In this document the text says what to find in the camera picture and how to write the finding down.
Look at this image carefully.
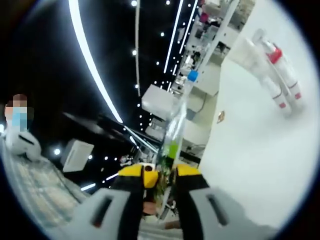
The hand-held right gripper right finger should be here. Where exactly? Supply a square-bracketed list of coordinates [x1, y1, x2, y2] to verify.
[174, 164, 278, 240]

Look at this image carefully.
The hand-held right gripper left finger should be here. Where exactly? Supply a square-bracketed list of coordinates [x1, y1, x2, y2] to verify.
[71, 164, 145, 240]

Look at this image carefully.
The green printed plastic packet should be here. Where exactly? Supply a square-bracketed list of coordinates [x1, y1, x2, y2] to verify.
[155, 98, 189, 201]

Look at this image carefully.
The white skincare tube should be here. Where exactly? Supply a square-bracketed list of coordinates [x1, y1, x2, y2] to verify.
[239, 36, 293, 118]

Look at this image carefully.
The red collar pump skincare bottle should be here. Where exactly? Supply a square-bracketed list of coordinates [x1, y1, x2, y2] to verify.
[251, 28, 305, 113]

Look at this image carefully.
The ceiling air conditioner unit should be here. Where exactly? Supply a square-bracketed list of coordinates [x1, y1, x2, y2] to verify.
[59, 138, 95, 174]

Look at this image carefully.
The person arm plaid sleeve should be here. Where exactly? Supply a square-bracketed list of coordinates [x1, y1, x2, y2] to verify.
[0, 139, 88, 226]

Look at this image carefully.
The blue round container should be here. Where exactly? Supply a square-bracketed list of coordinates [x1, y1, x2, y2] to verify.
[186, 69, 200, 83]

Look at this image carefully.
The white chest-worn device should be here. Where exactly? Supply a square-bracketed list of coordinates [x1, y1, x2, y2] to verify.
[6, 131, 42, 160]

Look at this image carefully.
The long ceiling light strip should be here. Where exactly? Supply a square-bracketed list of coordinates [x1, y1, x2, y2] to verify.
[68, 0, 124, 124]

